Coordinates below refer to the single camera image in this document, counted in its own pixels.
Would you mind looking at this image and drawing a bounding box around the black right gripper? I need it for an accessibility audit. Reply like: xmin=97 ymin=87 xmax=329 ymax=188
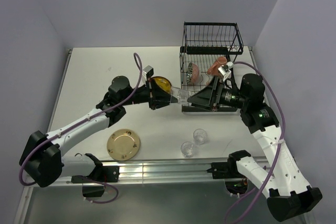
xmin=187 ymin=74 xmax=248 ymax=111

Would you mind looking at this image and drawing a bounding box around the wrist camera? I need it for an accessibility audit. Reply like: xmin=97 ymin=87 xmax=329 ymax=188
xmin=217 ymin=61 xmax=234 ymax=82
xmin=142 ymin=65 xmax=154 ymax=81

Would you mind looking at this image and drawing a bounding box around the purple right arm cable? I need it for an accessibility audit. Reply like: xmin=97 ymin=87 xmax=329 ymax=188
xmin=224 ymin=61 xmax=287 ymax=224

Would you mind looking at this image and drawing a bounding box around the large pink floral mug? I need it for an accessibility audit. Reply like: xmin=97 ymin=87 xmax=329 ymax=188
xmin=207 ymin=56 xmax=227 ymax=76

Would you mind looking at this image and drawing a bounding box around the aluminium mounting rail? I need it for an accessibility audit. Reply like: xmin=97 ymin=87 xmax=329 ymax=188
xmin=49 ymin=155 xmax=279 ymax=187

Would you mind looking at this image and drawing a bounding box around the yellow patterned plate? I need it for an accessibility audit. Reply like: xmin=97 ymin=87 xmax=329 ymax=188
xmin=152 ymin=76 xmax=172 ymax=93

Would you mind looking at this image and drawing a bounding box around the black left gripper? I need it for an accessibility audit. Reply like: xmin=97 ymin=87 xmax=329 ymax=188
xmin=120 ymin=78 xmax=177 ymax=110

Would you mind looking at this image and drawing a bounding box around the clear glass cup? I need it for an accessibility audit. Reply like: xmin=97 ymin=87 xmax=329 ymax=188
xmin=170 ymin=87 xmax=192 ymax=106
xmin=181 ymin=142 xmax=195 ymax=158
xmin=193 ymin=129 xmax=207 ymax=145

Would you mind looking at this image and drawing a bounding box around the black white patterned bowl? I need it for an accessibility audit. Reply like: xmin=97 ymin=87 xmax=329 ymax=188
xmin=186 ymin=62 xmax=200 ymax=84

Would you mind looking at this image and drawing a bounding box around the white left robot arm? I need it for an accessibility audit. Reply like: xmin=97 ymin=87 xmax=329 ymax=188
xmin=19 ymin=76 xmax=177 ymax=187

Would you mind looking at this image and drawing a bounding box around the black wire dish rack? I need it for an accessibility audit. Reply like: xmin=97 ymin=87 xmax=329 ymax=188
xmin=179 ymin=21 xmax=244 ymax=114

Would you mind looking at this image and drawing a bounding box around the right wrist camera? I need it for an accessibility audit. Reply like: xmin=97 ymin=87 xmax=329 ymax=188
xmin=217 ymin=61 xmax=234 ymax=82

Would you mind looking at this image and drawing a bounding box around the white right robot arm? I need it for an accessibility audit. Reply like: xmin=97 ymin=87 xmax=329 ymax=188
xmin=187 ymin=73 xmax=322 ymax=222

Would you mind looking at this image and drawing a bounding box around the beige floral plate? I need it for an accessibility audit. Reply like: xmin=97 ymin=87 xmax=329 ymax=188
xmin=107 ymin=129 xmax=141 ymax=161

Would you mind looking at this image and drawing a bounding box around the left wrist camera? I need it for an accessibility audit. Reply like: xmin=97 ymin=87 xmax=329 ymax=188
xmin=142 ymin=65 xmax=154 ymax=81

